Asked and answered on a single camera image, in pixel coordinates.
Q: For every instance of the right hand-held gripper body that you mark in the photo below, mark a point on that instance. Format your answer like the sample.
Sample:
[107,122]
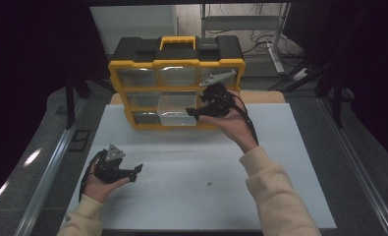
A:
[219,101]

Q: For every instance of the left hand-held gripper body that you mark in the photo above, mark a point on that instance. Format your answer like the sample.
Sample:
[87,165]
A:
[106,171]

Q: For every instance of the clear plastic drawer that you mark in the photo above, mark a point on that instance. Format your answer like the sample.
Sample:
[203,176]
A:
[175,108]

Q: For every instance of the yellow black organizer cabinet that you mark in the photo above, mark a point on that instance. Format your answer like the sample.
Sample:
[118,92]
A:
[177,54]

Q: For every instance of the person's left hand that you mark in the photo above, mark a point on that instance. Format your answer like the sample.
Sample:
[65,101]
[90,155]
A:
[98,191]

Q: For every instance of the person's right hand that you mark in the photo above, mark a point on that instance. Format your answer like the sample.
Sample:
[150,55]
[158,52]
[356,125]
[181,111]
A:
[235,126]

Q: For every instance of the dark floor plate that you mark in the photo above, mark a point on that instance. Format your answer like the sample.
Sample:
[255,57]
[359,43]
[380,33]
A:
[80,140]

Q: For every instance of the white table board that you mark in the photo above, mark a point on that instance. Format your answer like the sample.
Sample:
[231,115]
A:
[168,196]

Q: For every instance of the group of clear organizer drawers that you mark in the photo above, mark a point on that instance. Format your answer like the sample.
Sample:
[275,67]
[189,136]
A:
[138,78]

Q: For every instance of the black metal stand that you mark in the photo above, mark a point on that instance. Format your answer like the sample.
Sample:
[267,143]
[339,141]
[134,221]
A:
[70,105]
[338,105]

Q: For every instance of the white desk with metal legs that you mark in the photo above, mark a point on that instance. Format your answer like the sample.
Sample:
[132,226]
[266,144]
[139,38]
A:
[240,23]

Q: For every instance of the white power strip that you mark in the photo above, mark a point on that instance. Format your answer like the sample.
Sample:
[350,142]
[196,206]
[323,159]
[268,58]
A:
[300,74]

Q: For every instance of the white panel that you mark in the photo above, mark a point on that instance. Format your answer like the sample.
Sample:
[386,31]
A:
[132,23]

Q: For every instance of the dark curtain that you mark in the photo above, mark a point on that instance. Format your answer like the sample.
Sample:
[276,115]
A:
[375,65]
[24,65]

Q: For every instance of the aluminium rail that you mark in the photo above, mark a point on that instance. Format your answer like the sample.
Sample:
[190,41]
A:
[47,177]
[361,177]

